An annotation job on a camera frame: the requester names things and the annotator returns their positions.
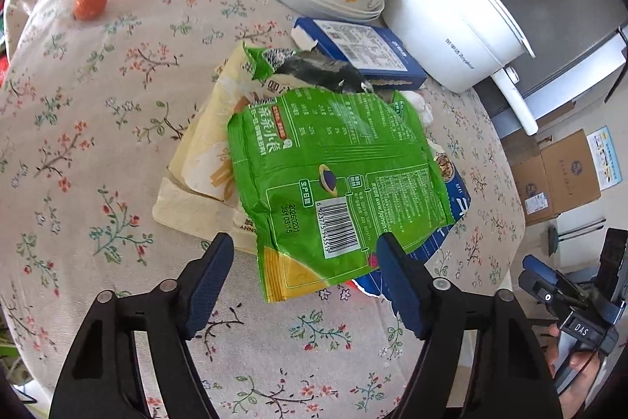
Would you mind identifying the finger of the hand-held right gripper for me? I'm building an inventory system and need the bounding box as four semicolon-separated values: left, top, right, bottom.
519;253;590;319

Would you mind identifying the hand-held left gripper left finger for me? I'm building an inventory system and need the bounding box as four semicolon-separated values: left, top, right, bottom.
49;232;235;419

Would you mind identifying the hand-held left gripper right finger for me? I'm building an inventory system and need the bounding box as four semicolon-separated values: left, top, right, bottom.
375;233;562;419

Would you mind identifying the green snack bag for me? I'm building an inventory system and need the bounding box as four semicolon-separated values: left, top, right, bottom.
228;88;457;304

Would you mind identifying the person's right hand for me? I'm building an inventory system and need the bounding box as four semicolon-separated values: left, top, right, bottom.
547;323;602;400

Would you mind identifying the dark blue snack bag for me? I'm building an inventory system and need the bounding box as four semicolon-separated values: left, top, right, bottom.
343;139;473;298

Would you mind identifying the large cardboard box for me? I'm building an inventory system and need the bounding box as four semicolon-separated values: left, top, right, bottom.
508;129;602;227

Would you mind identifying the cream paper bag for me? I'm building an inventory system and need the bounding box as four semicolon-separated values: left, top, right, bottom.
153;43;276;250

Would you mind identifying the crumpled white paper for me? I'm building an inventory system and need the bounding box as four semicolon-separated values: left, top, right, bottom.
392;89;436;126

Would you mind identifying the floral tablecloth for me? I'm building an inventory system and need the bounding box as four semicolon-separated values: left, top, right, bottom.
0;0;526;419

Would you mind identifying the grey refrigerator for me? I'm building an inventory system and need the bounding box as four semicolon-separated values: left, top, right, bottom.
471;0;628;137

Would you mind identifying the blue carton box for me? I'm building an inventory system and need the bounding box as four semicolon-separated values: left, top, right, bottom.
293;16;427;93

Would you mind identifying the green black crumpled wrapper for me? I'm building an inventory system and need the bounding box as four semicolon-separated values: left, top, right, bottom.
243;43;369;95

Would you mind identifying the white electric cooking pot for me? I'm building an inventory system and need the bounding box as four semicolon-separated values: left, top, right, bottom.
383;0;539;136

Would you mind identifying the small kumquat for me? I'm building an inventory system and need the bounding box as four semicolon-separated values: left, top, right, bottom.
73;0;109;21

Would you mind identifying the wall paper notice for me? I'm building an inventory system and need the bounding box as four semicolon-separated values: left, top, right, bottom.
585;127;625;190

